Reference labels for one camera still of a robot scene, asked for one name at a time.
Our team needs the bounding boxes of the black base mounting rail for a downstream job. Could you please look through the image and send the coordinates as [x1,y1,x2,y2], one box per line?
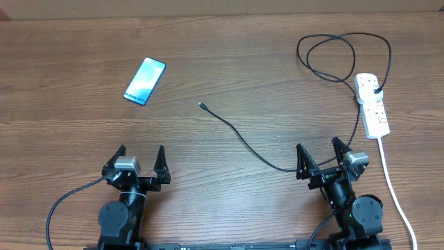
[84,239,392,250]

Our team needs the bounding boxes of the white power strip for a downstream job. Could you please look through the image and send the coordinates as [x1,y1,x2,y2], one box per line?
[354,73,390,139]

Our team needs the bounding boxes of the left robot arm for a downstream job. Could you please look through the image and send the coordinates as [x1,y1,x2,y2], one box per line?
[97,145,171,249]

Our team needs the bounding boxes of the blue Galaxy smartphone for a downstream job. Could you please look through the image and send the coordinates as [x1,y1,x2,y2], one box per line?
[123,58,167,106]

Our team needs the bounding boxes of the white charger plug adapter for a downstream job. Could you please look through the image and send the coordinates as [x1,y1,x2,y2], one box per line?
[357,85,384,104]

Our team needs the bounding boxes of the white power strip cord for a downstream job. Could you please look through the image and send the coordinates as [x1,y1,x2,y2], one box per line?
[377,137,418,250]

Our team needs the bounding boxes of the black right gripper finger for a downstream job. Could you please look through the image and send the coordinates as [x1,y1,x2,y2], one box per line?
[296,144,319,180]
[332,137,352,164]

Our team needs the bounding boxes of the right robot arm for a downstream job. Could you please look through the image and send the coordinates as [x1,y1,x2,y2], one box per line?
[296,137,391,249]

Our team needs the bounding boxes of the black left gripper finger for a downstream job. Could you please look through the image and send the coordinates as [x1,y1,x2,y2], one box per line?
[101,144,126,176]
[153,145,171,184]

